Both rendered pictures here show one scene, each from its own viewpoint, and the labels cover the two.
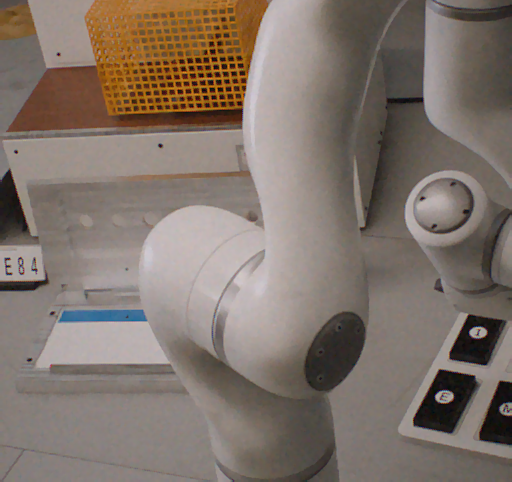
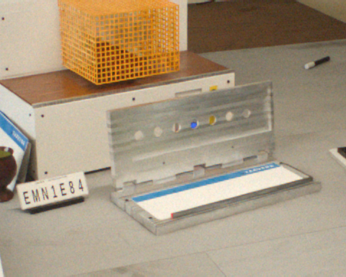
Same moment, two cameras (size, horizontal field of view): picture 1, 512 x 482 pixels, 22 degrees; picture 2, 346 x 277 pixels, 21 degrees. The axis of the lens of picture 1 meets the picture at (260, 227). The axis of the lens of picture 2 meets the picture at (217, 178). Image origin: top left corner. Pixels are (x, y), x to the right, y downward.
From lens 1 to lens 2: 165 cm
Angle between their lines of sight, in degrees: 45
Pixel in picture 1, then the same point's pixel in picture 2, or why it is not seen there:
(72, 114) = (62, 91)
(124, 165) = not seen: hidden behind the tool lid
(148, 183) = (181, 100)
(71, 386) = (189, 222)
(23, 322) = (103, 213)
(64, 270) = (126, 172)
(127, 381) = (222, 209)
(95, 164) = (91, 118)
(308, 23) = not seen: outside the picture
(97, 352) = (184, 205)
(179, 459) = (293, 229)
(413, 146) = not seen: hidden behind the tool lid
